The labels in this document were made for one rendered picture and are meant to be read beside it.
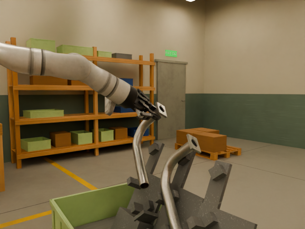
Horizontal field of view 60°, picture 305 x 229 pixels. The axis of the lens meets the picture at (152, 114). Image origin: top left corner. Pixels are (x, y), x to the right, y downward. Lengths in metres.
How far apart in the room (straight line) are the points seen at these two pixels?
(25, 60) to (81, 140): 4.77
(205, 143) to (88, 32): 3.44
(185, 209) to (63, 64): 0.52
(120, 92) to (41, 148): 4.47
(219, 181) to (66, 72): 0.49
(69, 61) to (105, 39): 5.64
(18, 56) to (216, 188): 0.60
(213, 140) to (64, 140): 2.84
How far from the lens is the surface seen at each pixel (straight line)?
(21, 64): 0.75
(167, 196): 0.79
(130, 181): 0.94
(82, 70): 0.75
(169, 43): 7.52
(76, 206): 1.02
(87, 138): 5.52
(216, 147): 5.28
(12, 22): 5.73
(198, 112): 8.31
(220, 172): 0.70
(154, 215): 0.86
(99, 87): 0.79
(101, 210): 1.06
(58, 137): 5.32
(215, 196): 0.72
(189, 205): 0.79
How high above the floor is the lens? 1.32
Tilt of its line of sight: 5 degrees down
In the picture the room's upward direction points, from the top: straight up
